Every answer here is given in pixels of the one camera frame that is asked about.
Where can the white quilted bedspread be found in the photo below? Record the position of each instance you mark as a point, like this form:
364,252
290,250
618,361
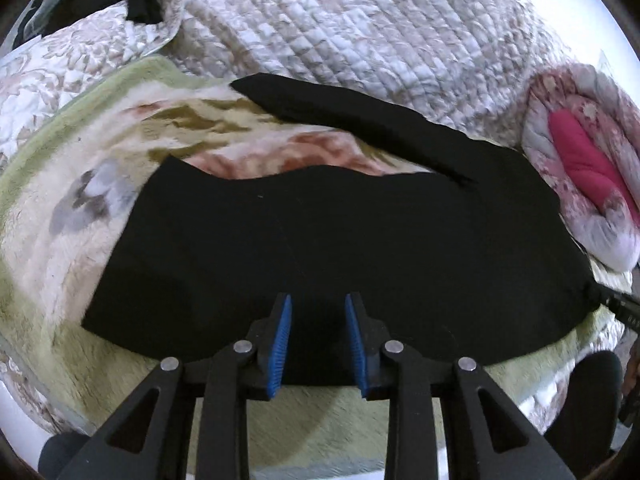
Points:
466,64

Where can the black pants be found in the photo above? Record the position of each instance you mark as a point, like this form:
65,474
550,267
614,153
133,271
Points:
469,256

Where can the pink floral rolled comforter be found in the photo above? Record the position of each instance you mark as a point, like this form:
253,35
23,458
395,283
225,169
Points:
581,133

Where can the person's dark trouser leg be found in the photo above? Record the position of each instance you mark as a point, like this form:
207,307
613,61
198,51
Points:
583,431

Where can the green floral plush blanket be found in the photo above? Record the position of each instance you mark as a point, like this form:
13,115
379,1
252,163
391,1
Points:
65,199

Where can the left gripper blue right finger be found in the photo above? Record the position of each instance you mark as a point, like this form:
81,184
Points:
366,337

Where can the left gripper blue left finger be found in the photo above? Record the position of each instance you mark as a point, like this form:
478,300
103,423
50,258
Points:
269,339

